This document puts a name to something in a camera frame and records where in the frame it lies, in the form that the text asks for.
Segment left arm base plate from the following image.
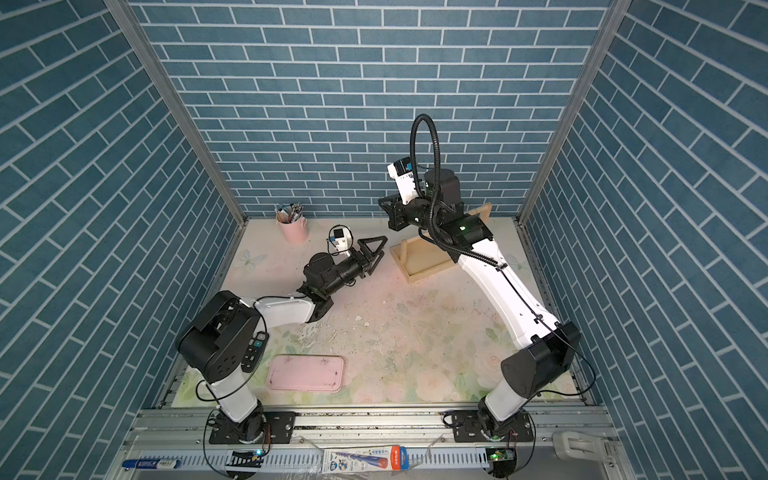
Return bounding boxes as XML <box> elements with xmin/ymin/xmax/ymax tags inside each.
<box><xmin>208</xmin><ymin>410</ymin><xmax>296</xmax><ymax>446</ymax></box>

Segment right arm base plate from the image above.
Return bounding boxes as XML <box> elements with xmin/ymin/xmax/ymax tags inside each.
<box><xmin>441</xmin><ymin>410</ymin><xmax>536</xmax><ymax>443</ymax></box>

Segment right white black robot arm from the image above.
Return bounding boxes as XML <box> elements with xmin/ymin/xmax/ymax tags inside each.
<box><xmin>378</xmin><ymin>113</ymin><xmax>582</xmax><ymax>438</ymax></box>

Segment white plastic bracket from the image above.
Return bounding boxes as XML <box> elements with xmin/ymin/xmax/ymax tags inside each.
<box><xmin>552</xmin><ymin>431</ymin><xmax>610</xmax><ymax>463</ymax></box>

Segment pink pen holder cup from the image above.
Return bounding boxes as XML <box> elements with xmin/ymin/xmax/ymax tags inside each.
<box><xmin>277</xmin><ymin>216</ymin><xmax>309</xmax><ymax>245</ymax></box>

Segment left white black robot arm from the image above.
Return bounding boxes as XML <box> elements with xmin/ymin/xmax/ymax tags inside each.
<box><xmin>176</xmin><ymin>236</ymin><xmax>387</xmax><ymax>426</ymax></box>

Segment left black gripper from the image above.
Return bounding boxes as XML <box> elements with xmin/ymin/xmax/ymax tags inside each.
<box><xmin>320</xmin><ymin>239</ymin><xmax>384</xmax><ymax>299</ymax></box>

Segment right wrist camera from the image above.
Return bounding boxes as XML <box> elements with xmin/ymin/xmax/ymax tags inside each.
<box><xmin>387</xmin><ymin>157</ymin><xmax>420</xmax><ymax>205</ymax></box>

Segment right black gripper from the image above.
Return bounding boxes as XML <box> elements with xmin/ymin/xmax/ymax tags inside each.
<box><xmin>379</xmin><ymin>196</ymin><xmax>441</xmax><ymax>238</ymax></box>

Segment wooden jewelry display stand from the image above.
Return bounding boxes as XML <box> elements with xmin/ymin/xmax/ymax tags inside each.
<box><xmin>390</xmin><ymin>204</ymin><xmax>492</xmax><ymax>284</ymax></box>

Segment pens in cup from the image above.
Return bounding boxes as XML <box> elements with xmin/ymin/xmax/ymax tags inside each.
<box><xmin>275</xmin><ymin>203</ymin><xmax>304</xmax><ymax>224</ymax></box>

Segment black calculator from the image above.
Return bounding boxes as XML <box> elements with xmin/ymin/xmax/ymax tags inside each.
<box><xmin>241</xmin><ymin>331</ymin><xmax>270</xmax><ymax>374</ymax></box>

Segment pink plastic tray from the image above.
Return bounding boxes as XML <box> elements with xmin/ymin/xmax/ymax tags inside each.
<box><xmin>266</xmin><ymin>355</ymin><xmax>345</xmax><ymax>393</ymax></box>

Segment blue marker pen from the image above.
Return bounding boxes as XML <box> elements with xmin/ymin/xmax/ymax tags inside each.
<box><xmin>122</xmin><ymin>459</ymin><xmax>182</xmax><ymax>470</ymax></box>

